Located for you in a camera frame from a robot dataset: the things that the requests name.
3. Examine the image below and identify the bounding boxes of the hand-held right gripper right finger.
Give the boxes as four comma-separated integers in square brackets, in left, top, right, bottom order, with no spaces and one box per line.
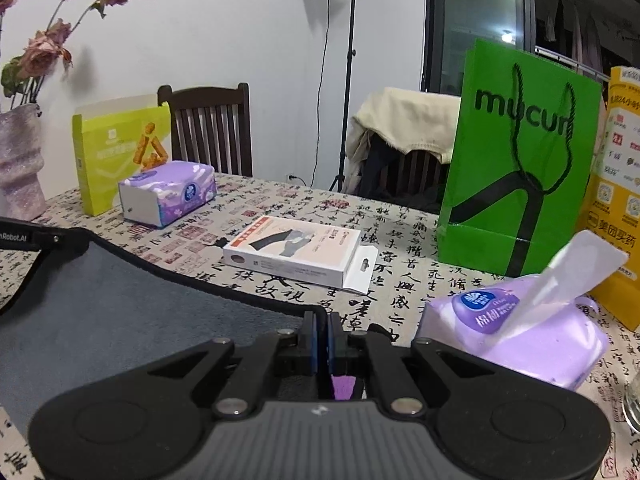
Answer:
[326,311,488,417]

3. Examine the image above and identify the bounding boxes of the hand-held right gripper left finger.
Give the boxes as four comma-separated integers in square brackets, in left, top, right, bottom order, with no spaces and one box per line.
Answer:
[145,310,321,418]

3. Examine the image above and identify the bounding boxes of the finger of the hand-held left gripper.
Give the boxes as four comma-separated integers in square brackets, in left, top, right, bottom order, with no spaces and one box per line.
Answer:
[34,226,92,252]

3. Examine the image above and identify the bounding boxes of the grey towel with black trim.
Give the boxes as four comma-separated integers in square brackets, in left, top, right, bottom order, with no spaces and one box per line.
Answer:
[0,230,321,436]

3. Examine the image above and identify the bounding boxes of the glittery pink vase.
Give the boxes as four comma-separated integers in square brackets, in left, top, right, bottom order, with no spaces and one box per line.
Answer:
[0,102,47,221]

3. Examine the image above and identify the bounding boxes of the flat white product box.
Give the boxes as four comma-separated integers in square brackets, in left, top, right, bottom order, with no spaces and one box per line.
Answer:
[221,215,378,296]

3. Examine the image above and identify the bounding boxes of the yellow-green cardboard box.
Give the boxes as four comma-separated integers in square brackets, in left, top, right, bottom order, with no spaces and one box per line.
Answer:
[71,92,173,217]

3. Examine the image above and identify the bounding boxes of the purple floral tissue box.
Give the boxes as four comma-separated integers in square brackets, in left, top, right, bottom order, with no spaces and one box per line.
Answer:
[117,160,218,228]

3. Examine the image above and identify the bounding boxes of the dark wooden chair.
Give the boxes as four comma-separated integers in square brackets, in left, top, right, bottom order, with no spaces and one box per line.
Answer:
[157,82,253,178]
[357,135,451,211]

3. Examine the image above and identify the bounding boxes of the dried pink rose bouquet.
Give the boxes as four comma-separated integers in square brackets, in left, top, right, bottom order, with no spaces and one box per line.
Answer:
[0,0,136,111]

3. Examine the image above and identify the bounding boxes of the purple soft tissue pack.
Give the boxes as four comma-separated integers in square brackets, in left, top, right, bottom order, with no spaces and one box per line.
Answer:
[415,230,630,392]

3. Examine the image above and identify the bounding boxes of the cream garment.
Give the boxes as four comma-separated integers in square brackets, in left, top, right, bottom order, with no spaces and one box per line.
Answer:
[345,87,463,193]

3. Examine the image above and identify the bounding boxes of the green paper bag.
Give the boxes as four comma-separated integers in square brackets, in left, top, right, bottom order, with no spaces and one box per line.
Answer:
[437,37,603,278]

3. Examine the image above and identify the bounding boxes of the black light stand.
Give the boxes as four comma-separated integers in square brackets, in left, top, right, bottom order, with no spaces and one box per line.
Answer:
[327,0,363,193]

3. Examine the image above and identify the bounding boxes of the clear drinking glass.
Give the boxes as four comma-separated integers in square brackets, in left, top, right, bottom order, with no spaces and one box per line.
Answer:
[624,360,640,436]

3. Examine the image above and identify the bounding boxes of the yellow paper bag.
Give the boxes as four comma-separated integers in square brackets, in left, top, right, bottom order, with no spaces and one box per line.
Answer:
[575,65,640,333]

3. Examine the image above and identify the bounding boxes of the sliding glass door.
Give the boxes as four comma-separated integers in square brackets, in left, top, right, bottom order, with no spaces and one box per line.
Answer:
[417,0,538,98]

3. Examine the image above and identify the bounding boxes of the hanging laundry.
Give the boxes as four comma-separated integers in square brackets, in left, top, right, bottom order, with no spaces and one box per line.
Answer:
[542,0,605,67]

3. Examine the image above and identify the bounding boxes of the black power cable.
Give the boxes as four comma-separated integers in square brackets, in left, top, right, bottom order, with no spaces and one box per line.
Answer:
[309,0,332,187]

